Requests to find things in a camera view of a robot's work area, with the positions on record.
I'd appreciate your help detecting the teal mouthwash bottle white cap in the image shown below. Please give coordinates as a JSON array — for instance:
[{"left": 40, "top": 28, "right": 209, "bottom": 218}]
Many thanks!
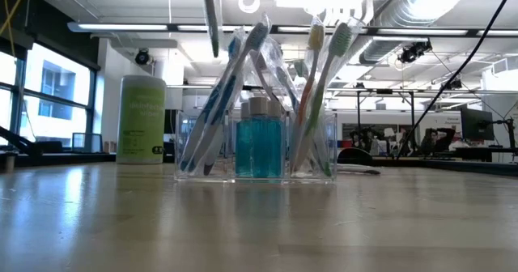
[
  {"left": 247, "top": 96, "right": 271, "bottom": 179},
  {"left": 235, "top": 101, "right": 254, "bottom": 179},
  {"left": 265, "top": 100, "right": 283, "bottom": 179}
]

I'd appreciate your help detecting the blue white toothbrush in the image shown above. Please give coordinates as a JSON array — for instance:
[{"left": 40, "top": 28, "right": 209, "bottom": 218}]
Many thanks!
[
  {"left": 179, "top": 25, "right": 247, "bottom": 172},
  {"left": 187, "top": 12, "right": 273, "bottom": 174}
]

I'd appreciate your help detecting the clear acrylic organizer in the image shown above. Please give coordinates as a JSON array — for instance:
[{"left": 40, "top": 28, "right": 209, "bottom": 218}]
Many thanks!
[{"left": 173, "top": 108, "right": 339, "bottom": 185}]

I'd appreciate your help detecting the black round chair back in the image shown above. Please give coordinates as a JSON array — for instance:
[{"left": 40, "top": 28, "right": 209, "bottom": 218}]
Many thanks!
[{"left": 338, "top": 147, "right": 374, "bottom": 163}]

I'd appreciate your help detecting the green disinfecting wipes canister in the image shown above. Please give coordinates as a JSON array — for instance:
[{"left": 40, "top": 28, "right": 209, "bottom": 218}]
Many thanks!
[{"left": 116, "top": 74, "right": 168, "bottom": 166}]

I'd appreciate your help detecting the long ceiling light bar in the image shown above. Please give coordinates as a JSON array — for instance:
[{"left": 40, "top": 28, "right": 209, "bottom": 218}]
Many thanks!
[{"left": 66, "top": 20, "right": 518, "bottom": 37}]

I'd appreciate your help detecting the small dark monitor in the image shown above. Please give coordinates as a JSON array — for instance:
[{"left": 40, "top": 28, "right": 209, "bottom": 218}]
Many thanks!
[{"left": 71, "top": 131, "right": 104, "bottom": 155}]

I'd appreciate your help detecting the person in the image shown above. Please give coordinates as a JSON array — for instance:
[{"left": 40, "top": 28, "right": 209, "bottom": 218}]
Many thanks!
[{"left": 420, "top": 127, "right": 457, "bottom": 156}]

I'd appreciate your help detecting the black desk monitor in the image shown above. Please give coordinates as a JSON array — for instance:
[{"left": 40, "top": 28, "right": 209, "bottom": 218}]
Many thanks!
[{"left": 460, "top": 108, "right": 495, "bottom": 142}]

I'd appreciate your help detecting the white hanging cable ring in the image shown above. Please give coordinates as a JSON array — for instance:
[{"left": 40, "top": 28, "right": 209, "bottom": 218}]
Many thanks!
[{"left": 237, "top": 0, "right": 261, "bottom": 15}]

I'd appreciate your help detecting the black ceiling camera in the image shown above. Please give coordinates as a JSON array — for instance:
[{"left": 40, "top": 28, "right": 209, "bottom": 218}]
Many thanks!
[
  {"left": 134, "top": 48, "right": 151, "bottom": 66},
  {"left": 398, "top": 39, "right": 433, "bottom": 65},
  {"left": 439, "top": 79, "right": 464, "bottom": 91}
]

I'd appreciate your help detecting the silver spiral ceiling duct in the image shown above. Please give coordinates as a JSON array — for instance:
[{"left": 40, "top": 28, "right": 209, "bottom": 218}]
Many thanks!
[{"left": 358, "top": 0, "right": 473, "bottom": 65}]

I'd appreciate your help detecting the long black arm cable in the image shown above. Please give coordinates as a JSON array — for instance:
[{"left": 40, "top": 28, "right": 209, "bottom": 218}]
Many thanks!
[{"left": 395, "top": 0, "right": 509, "bottom": 160}]

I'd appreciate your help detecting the black window frame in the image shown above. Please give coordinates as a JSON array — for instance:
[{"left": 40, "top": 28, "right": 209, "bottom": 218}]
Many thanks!
[{"left": 0, "top": 36, "right": 100, "bottom": 147}]

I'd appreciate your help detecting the black diagonal frame strut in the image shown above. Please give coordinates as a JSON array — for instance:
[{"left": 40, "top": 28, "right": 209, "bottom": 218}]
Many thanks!
[{"left": 0, "top": 126, "right": 44, "bottom": 158}]

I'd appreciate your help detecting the yellow hanging cable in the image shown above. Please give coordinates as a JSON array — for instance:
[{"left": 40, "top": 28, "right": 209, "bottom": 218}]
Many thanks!
[{"left": 0, "top": 0, "right": 32, "bottom": 38}]

